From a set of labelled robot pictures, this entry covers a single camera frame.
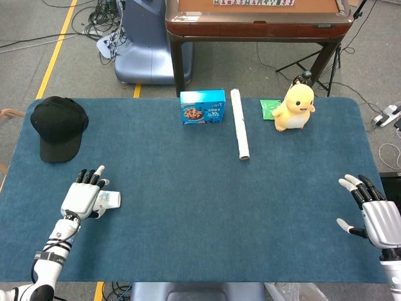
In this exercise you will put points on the blue-grey mobile robot base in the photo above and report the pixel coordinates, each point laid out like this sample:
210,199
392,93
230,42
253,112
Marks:
141,56

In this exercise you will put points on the blue cookie box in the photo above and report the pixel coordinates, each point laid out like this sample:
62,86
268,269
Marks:
203,108

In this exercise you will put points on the green packet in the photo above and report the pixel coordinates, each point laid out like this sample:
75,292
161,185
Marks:
267,109

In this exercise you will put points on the face-up mahjong tile row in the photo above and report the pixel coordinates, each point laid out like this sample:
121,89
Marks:
253,2

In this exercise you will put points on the black tripod stand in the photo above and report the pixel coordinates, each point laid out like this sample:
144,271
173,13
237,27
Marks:
299,61

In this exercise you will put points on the yellow plush toy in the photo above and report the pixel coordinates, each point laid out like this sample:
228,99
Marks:
294,109

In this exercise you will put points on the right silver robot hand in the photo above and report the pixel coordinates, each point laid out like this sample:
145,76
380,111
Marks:
382,219

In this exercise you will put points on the white power strip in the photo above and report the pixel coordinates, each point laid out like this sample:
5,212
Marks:
387,114

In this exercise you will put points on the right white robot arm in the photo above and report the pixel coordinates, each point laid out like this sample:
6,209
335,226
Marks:
393,276

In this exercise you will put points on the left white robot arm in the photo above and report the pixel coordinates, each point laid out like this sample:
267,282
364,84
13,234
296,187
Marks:
50,266

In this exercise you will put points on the black baseball cap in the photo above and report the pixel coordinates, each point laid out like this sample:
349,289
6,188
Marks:
58,125

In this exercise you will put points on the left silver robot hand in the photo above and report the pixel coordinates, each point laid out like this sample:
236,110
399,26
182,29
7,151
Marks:
80,199

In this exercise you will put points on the dark bottle black cap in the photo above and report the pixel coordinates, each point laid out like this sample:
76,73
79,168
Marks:
305,76

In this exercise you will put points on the blue felt table mat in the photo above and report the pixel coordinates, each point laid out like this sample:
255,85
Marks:
200,203

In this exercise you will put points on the clear plastic bag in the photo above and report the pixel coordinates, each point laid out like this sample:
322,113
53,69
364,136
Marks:
294,291

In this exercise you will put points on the grey-blue robot torso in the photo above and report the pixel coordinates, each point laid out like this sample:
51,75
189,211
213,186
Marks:
197,291

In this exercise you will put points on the wooden mahjong table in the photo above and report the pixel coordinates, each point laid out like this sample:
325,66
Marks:
250,28

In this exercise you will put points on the black box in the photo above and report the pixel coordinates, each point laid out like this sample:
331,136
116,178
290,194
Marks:
393,185

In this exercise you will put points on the white paper cup blue flower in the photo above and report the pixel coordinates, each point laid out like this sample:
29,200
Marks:
112,199

